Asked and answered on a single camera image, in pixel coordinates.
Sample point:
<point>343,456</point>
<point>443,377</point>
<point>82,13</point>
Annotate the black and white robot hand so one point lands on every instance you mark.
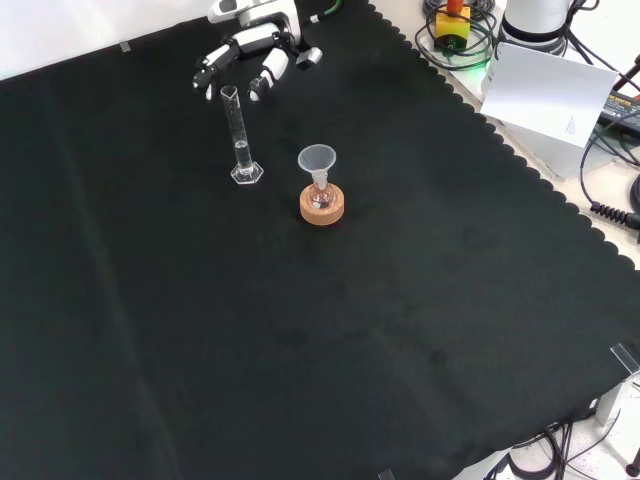
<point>257,40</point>

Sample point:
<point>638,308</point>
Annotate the clear glass graduated cylinder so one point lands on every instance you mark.
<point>243,172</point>

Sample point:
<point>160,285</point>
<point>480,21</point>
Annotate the grey tape strip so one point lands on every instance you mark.
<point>125,47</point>

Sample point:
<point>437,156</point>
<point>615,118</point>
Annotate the clear plastic funnel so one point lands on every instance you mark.
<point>316,159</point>

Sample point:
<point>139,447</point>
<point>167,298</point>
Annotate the small round-bottom glass flask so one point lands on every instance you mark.
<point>320,196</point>

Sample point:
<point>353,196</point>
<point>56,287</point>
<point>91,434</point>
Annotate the yellow stop button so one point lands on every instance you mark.
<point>452,29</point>

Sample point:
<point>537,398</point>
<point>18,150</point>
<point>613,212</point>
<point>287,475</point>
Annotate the black bench cloth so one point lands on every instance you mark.
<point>300,310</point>

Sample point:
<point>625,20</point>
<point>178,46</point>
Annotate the black power adapter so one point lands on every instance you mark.
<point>622,111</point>

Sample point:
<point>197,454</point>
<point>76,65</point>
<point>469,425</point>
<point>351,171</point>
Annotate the clear tape strip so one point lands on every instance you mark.
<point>626,357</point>

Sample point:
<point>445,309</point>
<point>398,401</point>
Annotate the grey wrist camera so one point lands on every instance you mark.
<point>309,57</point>

